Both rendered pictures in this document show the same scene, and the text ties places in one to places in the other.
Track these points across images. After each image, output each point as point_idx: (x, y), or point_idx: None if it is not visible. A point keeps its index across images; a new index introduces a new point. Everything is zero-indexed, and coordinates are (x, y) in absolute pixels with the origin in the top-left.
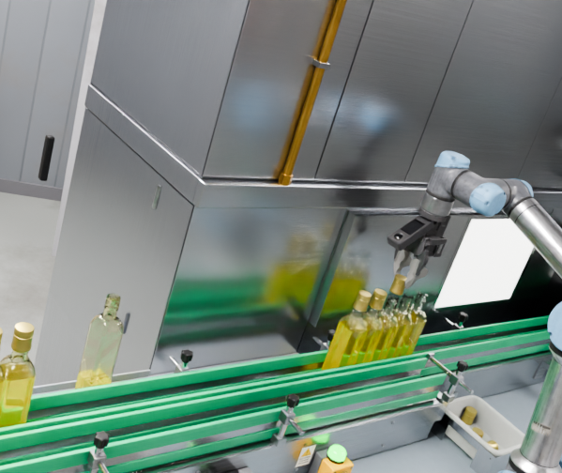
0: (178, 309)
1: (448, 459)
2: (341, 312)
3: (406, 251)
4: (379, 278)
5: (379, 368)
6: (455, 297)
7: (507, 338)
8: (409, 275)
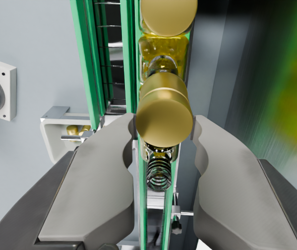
0: None
1: (81, 93)
2: (261, 24)
3: (225, 248)
4: (273, 143)
5: (121, 24)
6: (203, 245)
7: (142, 240)
8: (115, 136)
